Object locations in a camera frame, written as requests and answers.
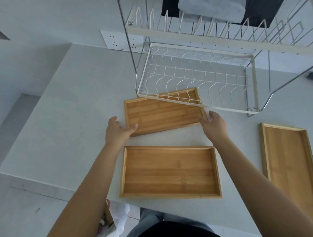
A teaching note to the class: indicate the person's right hand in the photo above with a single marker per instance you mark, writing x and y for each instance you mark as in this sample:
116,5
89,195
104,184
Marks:
217,127

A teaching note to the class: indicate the person's left hand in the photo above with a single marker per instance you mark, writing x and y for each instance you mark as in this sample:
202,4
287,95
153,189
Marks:
116,134

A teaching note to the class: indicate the person's left thumb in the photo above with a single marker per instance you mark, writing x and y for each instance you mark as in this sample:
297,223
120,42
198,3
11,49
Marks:
132,128

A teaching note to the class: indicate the person's right thumb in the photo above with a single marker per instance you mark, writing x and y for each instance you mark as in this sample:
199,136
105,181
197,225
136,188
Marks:
204,119

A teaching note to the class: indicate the bamboo tray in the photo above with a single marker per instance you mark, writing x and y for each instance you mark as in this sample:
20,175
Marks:
168,171
288,158
159,114

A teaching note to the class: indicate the person's right forearm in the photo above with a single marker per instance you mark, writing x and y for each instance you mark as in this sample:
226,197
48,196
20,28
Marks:
256,185

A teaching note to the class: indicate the person's left forearm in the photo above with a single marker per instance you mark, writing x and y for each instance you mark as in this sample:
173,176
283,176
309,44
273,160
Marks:
90,190

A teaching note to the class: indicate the white plastic bag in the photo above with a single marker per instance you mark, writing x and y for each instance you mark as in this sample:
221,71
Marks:
118,214

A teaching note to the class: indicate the grey trousers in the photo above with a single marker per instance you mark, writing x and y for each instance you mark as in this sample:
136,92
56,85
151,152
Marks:
149,219

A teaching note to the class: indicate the grey cloth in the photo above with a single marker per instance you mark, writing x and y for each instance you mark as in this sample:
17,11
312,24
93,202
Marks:
210,8

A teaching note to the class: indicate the black shirt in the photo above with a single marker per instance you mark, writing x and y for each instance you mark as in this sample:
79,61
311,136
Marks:
181,230

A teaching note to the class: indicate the black cloth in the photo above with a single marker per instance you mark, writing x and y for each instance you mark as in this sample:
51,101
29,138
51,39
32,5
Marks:
264,12

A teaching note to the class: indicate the white wall socket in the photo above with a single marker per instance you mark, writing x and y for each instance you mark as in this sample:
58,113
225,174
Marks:
134,44
112,40

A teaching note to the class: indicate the chrome dish rack frame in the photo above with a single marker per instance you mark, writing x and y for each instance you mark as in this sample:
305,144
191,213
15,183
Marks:
129,44

